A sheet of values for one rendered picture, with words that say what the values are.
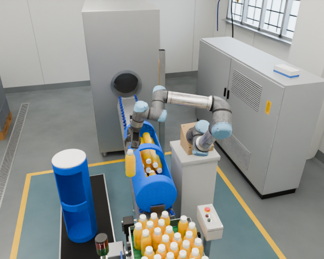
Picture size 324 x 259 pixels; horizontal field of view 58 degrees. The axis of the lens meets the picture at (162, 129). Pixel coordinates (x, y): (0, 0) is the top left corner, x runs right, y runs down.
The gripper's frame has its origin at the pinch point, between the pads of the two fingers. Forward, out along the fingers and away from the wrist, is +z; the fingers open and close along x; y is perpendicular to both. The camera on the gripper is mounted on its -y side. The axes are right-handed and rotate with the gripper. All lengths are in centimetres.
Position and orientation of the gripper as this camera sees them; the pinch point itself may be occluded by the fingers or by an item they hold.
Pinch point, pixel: (130, 151)
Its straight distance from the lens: 188.3
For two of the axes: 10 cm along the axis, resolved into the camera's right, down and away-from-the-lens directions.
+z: -2.6, 7.7, 5.9
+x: -9.5, -1.0, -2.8
